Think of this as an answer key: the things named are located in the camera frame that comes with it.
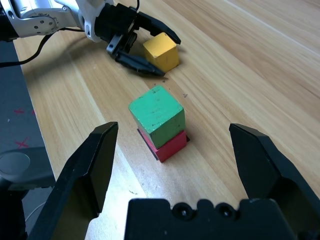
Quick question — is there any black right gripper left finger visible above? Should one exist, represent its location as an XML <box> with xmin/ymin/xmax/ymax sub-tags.
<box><xmin>27</xmin><ymin>121</ymin><xmax>119</xmax><ymax>240</ymax></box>

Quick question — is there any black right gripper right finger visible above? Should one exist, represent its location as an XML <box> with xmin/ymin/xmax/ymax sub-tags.
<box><xmin>229</xmin><ymin>123</ymin><xmax>320</xmax><ymax>240</ymax></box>

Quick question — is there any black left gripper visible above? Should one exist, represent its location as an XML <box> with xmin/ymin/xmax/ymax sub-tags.
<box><xmin>94</xmin><ymin>2</ymin><xmax>182</xmax><ymax>77</ymax></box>

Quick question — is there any yellow wooden block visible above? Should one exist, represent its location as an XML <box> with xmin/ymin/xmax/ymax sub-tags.
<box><xmin>142</xmin><ymin>31</ymin><xmax>180</xmax><ymax>73</ymax></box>

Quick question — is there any green wooden block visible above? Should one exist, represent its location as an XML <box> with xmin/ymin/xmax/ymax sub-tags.
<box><xmin>128</xmin><ymin>84</ymin><xmax>186</xmax><ymax>150</ymax></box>

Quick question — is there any red wooden block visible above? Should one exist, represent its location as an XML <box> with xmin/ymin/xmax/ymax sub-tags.
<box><xmin>138</xmin><ymin>128</ymin><xmax>188</xmax><ymax>163</ymax></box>

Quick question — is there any black left wrist camera cable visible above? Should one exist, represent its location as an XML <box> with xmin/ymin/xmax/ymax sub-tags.
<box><xmin>0</xmin><ymin>26</ymin><xmax>85</xmax><ymax>68</ymax></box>

